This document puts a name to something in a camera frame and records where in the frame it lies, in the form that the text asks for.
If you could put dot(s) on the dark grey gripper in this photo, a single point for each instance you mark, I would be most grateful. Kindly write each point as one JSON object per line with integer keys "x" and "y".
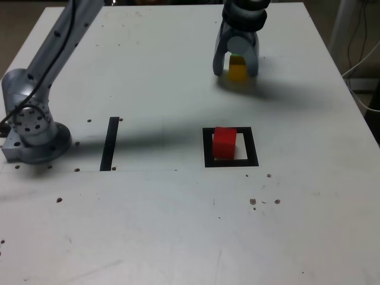
{"x": 245, "y": 33}

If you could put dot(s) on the green cube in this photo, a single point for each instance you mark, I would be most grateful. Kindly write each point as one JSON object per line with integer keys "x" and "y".
{"x": 236, "y": 54}

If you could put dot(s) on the yellow cube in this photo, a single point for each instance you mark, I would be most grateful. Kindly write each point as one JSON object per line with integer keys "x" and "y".
{"x": 237, "y": 72}

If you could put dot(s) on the red cube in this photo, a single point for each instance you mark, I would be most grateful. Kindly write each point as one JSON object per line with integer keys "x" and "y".
{"x": 224, "y": 145}

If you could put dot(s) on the black tape square outline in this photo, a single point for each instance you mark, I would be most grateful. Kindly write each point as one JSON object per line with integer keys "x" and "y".
{"x": 252, "y": 148}

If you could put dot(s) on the black tape strip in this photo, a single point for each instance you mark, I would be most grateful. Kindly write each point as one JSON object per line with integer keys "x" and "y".
{"x": 108, "y": 148}

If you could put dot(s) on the white metal post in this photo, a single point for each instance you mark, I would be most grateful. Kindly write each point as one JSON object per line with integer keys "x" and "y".
{"x": 340, "y": 29}

